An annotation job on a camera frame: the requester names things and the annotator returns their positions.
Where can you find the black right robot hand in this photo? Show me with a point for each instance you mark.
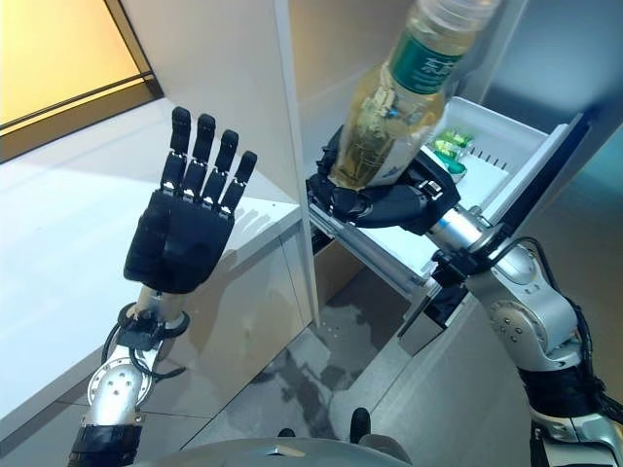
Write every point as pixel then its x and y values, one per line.
pixel 389 204

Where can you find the steel fronted fridge drawer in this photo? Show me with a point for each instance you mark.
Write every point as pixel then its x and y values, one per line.
pixel 418 335

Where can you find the black framed window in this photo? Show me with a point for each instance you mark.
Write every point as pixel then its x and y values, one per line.
pixel 48 58

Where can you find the tall white cabinet panel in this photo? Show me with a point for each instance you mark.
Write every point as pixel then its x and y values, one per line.
pixel 219 73

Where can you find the stainless steel fridge body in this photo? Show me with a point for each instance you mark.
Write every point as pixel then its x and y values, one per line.
pixel 340 58

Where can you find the silver right robot leg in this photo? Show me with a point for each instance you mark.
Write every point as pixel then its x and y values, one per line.
pixel 360 423

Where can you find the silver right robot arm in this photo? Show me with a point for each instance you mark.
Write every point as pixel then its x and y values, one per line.
pixel 530 316

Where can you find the silver robot leg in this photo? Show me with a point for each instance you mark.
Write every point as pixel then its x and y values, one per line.
pixel 360 423
pixel 286 433

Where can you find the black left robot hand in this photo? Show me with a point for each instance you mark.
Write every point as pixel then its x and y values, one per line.
pixel 175 243

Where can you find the white fridge drawer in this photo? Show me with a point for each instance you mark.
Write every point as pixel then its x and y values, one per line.
pixel 511 170

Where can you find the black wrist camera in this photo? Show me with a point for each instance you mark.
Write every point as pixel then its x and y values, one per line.
pixel 138 335
pixel 448 272

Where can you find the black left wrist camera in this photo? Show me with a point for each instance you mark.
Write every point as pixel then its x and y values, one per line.
pixel 138 335

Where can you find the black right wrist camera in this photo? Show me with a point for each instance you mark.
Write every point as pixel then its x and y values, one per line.
pixel 448 272

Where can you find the silver left robot leg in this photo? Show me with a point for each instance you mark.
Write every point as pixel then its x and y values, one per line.
pixel 286 433

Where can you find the white counter cabinet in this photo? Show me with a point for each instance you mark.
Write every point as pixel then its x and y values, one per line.
pixel 58 243

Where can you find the tea bottle with white cap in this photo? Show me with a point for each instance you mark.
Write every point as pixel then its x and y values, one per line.
pixel 389 121

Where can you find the light green drink can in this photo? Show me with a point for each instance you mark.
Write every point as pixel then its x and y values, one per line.
pixel 444 148
pixel 460 137

